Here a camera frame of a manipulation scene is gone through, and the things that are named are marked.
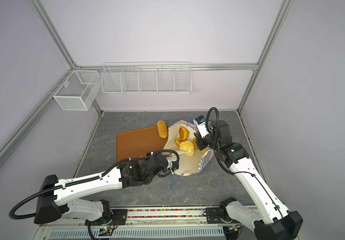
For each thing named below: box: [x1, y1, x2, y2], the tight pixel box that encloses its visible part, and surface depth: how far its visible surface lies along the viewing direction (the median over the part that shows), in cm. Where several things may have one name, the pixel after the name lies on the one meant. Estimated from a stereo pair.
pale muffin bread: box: [179, 140, 195, 157], surface depth 80 cm
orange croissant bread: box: [178, 126, 190, 142], surface depth 98 cm
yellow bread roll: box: [174, 137, 183, 147], surface depth 100 cm
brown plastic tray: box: [116, 125, 169, 163], surface depth 105 cm
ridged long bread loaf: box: [157, 120, 168, 139], surface depth 108 cm
